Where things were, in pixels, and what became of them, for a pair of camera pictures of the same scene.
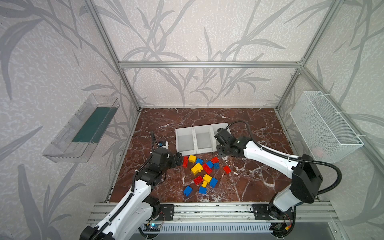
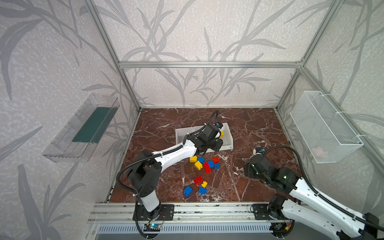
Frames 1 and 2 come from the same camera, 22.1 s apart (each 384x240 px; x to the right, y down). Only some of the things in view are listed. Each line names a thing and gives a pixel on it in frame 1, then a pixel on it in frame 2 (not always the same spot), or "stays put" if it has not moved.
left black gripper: (176, 160) to (214, 141)
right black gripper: (220, 149) to (251, 167)
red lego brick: (215, 160) stays put
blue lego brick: (187, 191) stays put
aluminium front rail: (225, 212) stays put
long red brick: (207, 169) stays put
